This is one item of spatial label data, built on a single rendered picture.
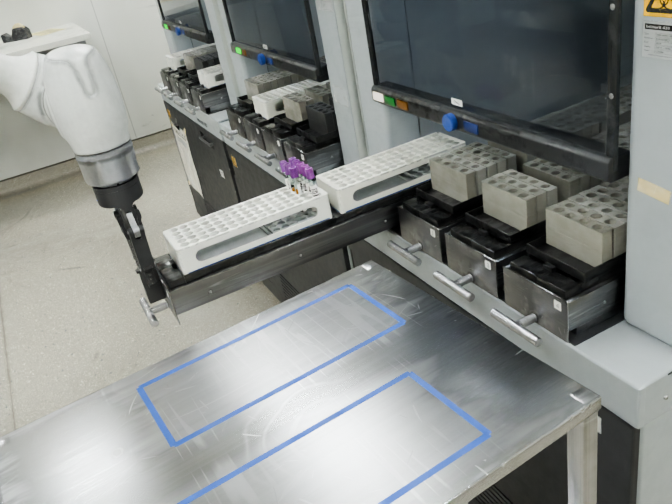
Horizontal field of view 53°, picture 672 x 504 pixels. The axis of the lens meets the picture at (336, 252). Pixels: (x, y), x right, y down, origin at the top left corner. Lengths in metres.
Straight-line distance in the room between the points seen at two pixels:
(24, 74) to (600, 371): 0.98
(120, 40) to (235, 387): 3.95
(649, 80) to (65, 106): 0.79
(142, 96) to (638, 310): 4.09
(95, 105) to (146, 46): 3.66
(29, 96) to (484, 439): 0.87
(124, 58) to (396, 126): 3.44
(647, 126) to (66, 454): 0.80
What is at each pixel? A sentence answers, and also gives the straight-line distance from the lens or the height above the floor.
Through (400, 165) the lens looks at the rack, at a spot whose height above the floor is 0.86.
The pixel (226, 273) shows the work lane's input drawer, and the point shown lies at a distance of 1.20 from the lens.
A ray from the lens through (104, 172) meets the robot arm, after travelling 1.12.
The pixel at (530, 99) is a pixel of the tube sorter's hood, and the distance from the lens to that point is 1.01.
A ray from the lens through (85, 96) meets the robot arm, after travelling 1.08.
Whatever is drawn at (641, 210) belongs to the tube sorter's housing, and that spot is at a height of 0.93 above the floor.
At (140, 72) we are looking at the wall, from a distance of 4.75.
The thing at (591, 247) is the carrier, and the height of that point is 0.85.
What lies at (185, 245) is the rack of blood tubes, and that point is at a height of 0.86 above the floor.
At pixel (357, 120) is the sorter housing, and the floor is 0.89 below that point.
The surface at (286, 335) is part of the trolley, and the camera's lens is 0.96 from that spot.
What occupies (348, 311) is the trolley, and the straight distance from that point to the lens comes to 0.97.
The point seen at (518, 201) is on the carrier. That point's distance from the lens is 1.10.
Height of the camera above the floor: 1.36
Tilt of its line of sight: 28 degrees down
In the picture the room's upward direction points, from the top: 11 degrees counter-clockwise
